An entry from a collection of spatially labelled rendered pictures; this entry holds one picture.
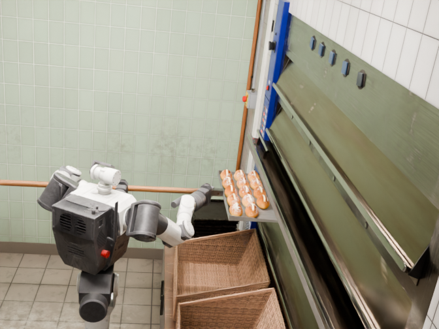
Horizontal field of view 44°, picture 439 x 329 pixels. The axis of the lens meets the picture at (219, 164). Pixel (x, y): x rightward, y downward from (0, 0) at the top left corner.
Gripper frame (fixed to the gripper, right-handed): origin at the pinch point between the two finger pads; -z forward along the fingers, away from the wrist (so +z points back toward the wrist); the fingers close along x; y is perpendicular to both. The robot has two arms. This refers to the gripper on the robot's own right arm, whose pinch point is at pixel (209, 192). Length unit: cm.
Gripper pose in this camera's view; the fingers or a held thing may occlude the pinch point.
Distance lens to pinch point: 286.6
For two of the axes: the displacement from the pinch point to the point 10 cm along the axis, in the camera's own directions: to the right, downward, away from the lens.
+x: 1.1, -9.2, -3.7
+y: -8.7, -2.7, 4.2
